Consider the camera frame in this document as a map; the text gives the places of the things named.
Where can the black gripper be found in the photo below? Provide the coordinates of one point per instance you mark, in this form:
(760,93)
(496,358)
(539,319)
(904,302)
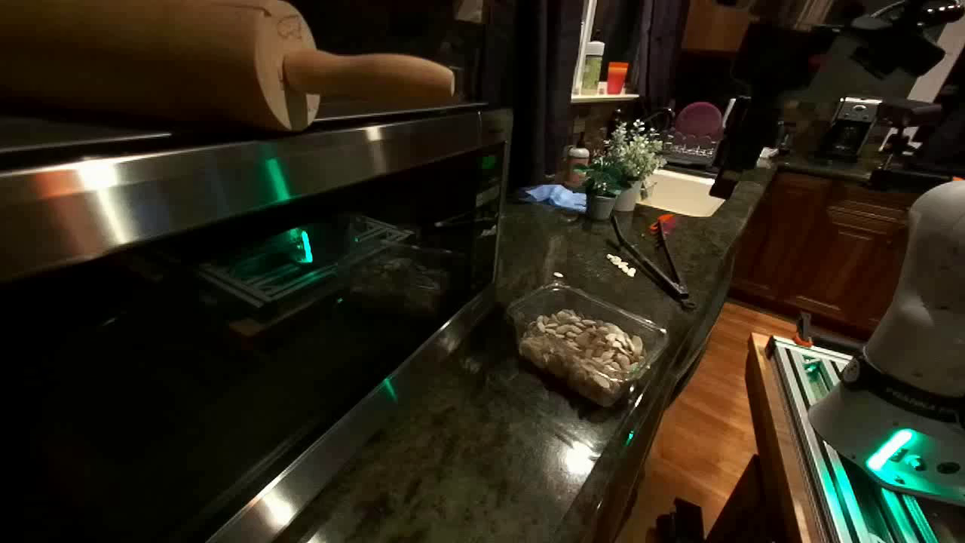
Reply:
(741,150)

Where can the metal kitchen tongs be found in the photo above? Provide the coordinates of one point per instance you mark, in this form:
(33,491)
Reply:
(649,262)

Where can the grey Franka robot arm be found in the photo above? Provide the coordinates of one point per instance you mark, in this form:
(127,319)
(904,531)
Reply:
(923,302)

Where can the oval white bean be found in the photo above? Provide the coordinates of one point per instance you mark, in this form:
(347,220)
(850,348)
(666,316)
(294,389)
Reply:
(632,272)

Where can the elongated white bean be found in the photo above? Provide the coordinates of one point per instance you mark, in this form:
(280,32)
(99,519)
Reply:
(621,265)

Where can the round white bean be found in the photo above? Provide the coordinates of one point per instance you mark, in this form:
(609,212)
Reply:
(613,256)

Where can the clear plastic container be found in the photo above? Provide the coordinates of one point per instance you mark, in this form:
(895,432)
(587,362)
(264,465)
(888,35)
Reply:
(531,306)

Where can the pink bowl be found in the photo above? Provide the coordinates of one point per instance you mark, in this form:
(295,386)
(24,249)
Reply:
(696,121)

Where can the coffee maker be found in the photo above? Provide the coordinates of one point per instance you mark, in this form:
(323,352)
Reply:
(847,125)

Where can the white flowering potted plant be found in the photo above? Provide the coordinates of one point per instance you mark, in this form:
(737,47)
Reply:
(633,150)

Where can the brown wooden base cabinet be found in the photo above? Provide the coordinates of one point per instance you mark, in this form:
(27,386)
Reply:
(825,251)

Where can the orange cup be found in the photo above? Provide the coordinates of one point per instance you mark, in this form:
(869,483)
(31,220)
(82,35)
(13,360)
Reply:
(617,75)

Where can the small green plant dark pot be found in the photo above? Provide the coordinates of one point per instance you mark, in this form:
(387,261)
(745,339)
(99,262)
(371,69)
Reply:
(601,199)

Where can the small jar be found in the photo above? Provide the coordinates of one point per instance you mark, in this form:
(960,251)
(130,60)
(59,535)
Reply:
(577,166)

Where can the green and white bottle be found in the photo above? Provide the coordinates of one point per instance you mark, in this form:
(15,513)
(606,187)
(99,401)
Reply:
(592,65)

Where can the orange and black clamp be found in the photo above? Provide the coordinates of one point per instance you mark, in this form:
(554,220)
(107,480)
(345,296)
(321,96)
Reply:
(803,329)

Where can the blue cloth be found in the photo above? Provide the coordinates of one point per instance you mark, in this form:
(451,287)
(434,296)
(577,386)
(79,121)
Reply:
(551,196)

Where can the glass dish with food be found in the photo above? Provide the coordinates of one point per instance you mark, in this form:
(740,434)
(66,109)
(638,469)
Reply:
(583,350)

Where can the stainless microwave oven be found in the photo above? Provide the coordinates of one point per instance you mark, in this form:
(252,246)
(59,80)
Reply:
(252,190)

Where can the wooden rolling pin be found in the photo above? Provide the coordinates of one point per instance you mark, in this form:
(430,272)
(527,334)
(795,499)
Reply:
(152,60)

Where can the brown wooden wall cabinet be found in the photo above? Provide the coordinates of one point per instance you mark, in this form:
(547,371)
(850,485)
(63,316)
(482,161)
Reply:
(714,25)

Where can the aluminium profile frame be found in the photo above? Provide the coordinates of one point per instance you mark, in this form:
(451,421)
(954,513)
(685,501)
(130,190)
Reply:
(803,382)

